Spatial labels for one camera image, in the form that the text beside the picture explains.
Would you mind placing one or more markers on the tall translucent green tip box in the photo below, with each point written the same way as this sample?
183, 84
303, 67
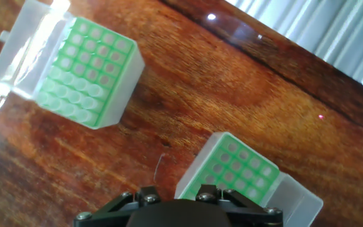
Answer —
241, 164

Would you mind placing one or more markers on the low green rack tip box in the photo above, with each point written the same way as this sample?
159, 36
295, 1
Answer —
121, 88

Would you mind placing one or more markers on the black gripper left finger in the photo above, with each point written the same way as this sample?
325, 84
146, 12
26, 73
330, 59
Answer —
112, 214

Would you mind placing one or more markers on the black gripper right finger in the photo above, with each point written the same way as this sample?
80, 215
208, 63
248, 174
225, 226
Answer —
251, 214

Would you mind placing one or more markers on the glossy brown wooden board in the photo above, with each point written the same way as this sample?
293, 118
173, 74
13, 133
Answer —
216, 94

